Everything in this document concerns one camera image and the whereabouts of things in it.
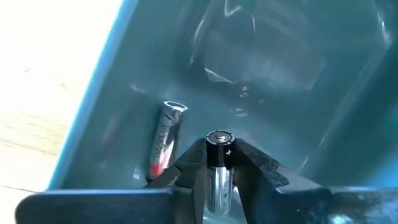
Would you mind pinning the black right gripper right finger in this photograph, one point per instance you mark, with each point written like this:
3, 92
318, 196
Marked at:
264, 199

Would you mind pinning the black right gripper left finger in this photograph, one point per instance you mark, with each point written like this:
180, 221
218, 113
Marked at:
186, 193

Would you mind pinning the silver and black battery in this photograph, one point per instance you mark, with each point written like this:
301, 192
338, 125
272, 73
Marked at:
220, 155

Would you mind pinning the silver and red battery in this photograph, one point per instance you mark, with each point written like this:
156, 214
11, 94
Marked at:
166, 137

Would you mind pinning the blue plastic bin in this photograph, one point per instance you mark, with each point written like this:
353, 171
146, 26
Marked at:
280, 109

